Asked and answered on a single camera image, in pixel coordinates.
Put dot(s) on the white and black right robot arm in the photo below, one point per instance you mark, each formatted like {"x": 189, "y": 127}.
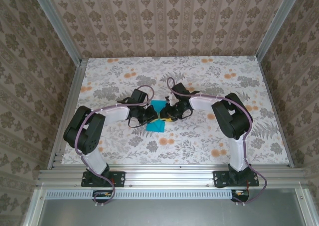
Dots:
{"x": 234, "y": 121}

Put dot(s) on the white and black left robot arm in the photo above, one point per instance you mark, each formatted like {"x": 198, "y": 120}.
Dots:
{"x": 83, "y": 129}

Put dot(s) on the grey metal sheet panel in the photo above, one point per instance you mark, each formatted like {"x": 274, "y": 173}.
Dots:
{"x": 169, "y": 213}

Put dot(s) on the floral table cover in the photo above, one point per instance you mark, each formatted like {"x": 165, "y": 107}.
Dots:
{"x": 189, "y": 146}

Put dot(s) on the black electronics board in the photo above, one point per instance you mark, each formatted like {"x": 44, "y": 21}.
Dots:
{"x": 240, "y": 197}
{"x": 101, "y": 195}

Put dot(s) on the aluminium cross rail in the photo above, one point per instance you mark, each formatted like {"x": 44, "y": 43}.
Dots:
{"x": 169, "y": 177}

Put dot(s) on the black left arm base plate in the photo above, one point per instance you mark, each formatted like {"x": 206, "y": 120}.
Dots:
{"x": 119, "y": 178}

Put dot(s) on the aluminium side rail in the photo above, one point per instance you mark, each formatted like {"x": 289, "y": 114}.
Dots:
{"x": 276, "y": 116}
{"x": 66, "y": 116}

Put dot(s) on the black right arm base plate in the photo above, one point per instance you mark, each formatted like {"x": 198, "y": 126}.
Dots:
{"x": 220, "y": 180}

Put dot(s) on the aluminium frame post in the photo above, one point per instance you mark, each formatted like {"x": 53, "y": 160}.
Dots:
{"x": 58, "y": 27}
{"x": 276, "y": 24}

